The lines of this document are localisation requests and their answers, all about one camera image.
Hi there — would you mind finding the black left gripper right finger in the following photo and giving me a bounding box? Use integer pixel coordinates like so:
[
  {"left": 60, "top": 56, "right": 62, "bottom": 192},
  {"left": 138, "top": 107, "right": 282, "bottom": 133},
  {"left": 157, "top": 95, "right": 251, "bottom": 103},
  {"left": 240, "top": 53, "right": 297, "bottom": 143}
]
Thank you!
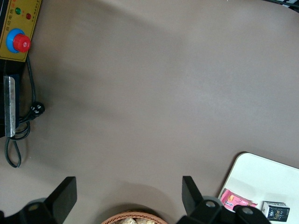
[{"left": 179, "top": 175, "right": 272, "bottom": 224}]

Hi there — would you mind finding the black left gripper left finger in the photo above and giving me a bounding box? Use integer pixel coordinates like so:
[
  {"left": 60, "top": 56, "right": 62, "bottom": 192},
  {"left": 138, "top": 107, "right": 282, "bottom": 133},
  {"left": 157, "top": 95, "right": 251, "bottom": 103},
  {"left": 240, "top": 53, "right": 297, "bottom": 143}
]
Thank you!
[{"left": 0, "top": 176, "right": 78, "bottom": 224}]

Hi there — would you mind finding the beige rectangular serving tray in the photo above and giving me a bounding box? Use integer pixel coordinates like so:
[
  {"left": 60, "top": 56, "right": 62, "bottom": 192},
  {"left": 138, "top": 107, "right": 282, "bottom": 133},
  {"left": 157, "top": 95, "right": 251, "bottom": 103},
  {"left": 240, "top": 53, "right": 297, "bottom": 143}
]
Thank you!
[{"left": 217, "top": 152, "right": 299, "bottom": 224}]

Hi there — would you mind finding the pink cartoon snack pack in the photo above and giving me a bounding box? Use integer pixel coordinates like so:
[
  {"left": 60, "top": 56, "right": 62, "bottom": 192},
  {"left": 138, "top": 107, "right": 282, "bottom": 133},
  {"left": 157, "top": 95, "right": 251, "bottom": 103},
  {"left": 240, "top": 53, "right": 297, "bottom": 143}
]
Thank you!
[{"left": 219, "top": 188, "right": 258, "bottom": 213}]

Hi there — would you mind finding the round brown wicker basket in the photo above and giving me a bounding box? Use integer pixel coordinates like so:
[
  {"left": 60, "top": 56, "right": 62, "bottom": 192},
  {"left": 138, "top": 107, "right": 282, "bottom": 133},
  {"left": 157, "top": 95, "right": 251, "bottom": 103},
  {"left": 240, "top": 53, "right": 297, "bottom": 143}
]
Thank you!
[{"left": 100, "top": 210, "right": 168, "bottom": 224}]

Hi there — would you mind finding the small black carton box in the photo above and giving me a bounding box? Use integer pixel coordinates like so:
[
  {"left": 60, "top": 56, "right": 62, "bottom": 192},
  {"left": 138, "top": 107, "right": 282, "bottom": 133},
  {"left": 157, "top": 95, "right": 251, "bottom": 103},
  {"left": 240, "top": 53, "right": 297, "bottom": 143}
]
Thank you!
[{"left": 261, "top": 200, "right": 291, "bottom": 221}]

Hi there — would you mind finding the yellow emergency stop control box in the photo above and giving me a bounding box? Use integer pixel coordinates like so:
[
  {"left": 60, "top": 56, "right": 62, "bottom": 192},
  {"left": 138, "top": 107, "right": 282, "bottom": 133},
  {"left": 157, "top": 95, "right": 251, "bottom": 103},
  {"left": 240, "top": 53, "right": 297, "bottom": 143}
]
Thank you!
[{"left": 0, "top": 0, "right": 43, "bottom": 138}]

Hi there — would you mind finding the black power cord with plug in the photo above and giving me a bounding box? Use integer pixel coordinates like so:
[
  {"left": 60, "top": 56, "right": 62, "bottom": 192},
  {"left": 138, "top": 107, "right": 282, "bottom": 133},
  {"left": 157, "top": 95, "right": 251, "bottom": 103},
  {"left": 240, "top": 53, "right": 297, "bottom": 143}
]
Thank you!
[{"left": 4, "top": 56, "right": 46, "bottom": 168}]

